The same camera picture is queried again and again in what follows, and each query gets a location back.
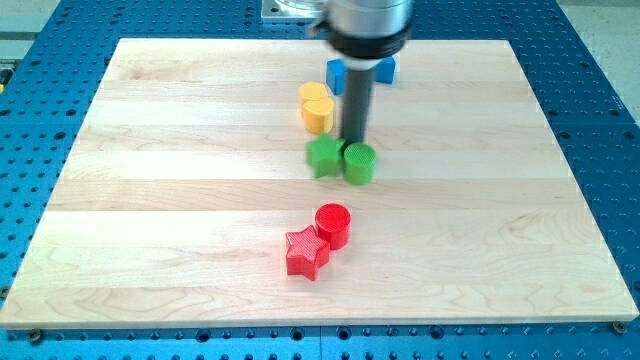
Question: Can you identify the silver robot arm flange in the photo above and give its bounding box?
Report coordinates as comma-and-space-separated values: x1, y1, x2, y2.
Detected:
307, 0, 413, 71

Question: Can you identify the green star block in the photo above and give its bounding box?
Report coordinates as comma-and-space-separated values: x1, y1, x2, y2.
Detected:
305, 134, 345, 178

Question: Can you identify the red star block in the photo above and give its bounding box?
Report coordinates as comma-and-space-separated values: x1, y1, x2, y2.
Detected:
286, 225, 330, 281

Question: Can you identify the red cylinder block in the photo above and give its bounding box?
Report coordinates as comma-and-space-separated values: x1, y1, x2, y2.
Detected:
315, 203, 351, 250

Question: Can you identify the green cylinder block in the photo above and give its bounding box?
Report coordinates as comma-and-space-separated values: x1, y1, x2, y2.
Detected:
343, 143, 377, 185

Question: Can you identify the yellow block front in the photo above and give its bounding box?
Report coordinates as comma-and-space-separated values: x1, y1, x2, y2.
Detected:
302, 98, 335, 135

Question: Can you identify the yellow block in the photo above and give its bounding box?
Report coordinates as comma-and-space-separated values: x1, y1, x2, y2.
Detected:
302, 98, 335, 135
298, 81, 329, 111

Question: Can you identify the yellow block rear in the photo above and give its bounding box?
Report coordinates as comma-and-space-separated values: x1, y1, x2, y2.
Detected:
298, 81, 329, 111

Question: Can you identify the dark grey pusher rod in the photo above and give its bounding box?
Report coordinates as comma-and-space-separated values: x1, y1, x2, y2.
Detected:
340, 67, 376, 145

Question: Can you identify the blue block left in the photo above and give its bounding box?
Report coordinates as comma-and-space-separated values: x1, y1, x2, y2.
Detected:
326, 59, 345, 96

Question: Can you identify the blue block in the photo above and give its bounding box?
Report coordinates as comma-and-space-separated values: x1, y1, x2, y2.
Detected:
375, 56, 396, 84
326, 59, 345, 96

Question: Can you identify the blue block right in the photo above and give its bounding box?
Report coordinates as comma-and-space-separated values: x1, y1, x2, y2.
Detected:
375, 56, 396, 84

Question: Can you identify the wooden board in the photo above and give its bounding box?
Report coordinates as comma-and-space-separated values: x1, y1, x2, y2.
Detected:
1, 39, 638, 329

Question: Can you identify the board clamp screw left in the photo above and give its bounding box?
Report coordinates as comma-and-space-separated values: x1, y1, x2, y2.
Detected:
27, 329, 43, 345

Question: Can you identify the board clamp screw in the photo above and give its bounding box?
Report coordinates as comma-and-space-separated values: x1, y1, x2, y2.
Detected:
27, 329, 43, 345
611, 321, 627, 335

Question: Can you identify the board clamp screw right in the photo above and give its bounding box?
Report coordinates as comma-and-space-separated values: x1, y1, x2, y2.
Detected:
611, 321, 627, 335

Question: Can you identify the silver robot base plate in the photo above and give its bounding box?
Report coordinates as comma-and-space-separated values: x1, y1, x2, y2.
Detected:
261, 0, 327, 23

